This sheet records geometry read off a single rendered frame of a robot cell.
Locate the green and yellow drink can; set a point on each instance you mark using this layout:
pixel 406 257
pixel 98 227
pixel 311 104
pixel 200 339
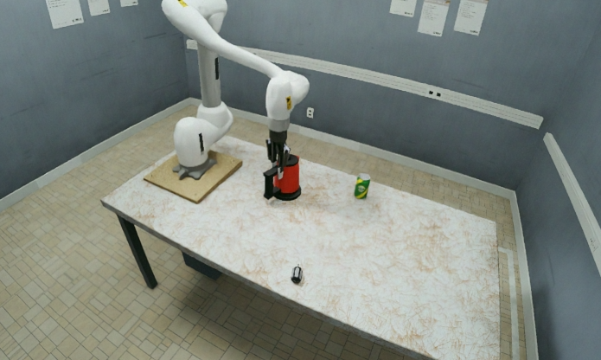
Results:
pixel 361 186

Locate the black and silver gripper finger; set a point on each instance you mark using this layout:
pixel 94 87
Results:
pixel 271 152
pixel 282 159

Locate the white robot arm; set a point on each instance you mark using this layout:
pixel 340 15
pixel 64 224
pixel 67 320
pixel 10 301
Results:
pixel 193 137

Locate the red kettle with black handle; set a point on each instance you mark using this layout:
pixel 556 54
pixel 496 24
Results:
pixel 286 185

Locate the black round base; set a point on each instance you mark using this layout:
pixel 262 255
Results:
pixel 289 197

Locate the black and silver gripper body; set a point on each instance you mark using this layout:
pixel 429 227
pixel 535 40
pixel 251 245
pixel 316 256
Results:
pixel 279 138

